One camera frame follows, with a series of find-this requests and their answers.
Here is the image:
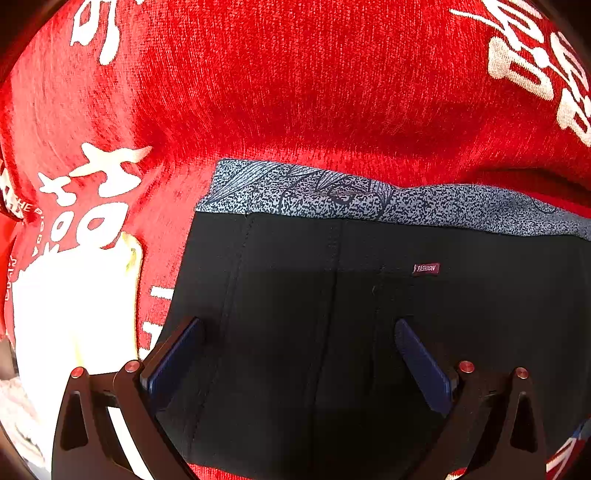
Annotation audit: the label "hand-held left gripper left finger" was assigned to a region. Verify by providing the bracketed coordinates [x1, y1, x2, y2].
[51, 316, 204, 480]

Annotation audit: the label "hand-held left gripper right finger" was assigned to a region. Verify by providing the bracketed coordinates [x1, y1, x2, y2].
[394, 318, 548, 480]

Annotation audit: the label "black pants with grey lining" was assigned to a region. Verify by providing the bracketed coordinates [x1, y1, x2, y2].
[154, 158, 591, 480]

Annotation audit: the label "white fluffy cloth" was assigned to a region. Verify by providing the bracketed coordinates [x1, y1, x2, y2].
[0, 376, 51, 476]

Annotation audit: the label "red printed sofa cover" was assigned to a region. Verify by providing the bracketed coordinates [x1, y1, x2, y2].
[0, 0, 591, 480]

